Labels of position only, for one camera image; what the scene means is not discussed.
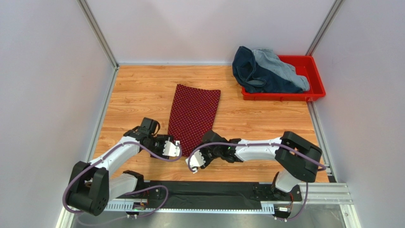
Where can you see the red polka dot skirt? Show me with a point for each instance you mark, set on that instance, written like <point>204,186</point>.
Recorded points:
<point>192,114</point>

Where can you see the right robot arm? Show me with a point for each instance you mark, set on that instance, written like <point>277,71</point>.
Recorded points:
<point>299,158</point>

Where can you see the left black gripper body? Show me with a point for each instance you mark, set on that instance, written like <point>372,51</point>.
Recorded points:
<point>157,143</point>

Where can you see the aluminium frame rail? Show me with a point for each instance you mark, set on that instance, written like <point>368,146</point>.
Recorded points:
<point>327,205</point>

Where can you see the dark blue denim skirt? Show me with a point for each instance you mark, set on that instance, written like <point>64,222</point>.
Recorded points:
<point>256,79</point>

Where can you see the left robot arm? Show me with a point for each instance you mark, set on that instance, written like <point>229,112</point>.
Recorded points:
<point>91,186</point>

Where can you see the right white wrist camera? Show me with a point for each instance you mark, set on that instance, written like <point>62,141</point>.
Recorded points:
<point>195,161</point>

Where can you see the red plastic bin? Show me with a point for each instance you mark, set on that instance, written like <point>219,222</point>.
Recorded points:
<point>305,66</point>

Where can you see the light blue denim skirt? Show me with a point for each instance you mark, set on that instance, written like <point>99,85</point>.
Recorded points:
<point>266,58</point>

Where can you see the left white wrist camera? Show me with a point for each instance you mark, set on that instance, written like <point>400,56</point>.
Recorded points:
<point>172,149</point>

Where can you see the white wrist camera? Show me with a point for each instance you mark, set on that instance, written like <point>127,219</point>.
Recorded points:
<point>172,149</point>
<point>195,161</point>

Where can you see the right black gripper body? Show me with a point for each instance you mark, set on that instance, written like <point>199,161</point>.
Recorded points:
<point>208,152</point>

